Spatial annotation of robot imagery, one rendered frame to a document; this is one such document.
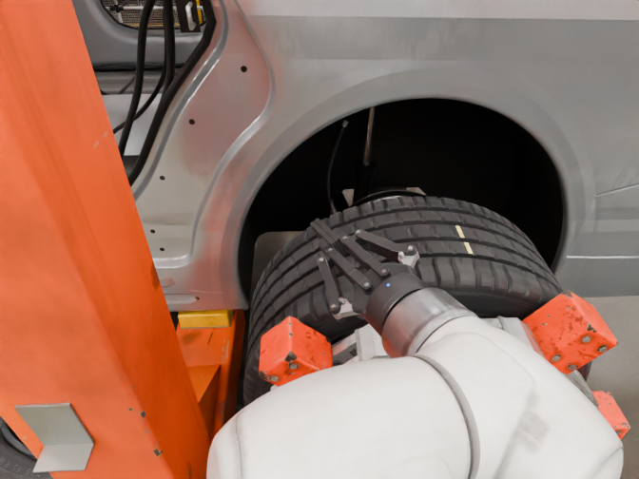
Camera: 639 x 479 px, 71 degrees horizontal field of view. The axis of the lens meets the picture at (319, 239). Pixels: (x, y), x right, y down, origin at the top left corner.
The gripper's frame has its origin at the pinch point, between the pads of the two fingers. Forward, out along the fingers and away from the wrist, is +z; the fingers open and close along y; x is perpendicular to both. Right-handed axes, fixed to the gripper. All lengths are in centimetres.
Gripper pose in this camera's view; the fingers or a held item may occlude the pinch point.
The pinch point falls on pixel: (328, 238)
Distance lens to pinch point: 63.6
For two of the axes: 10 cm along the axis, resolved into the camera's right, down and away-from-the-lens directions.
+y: 8.0, -5.9, 1.1
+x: -4.2, -6.9, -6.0
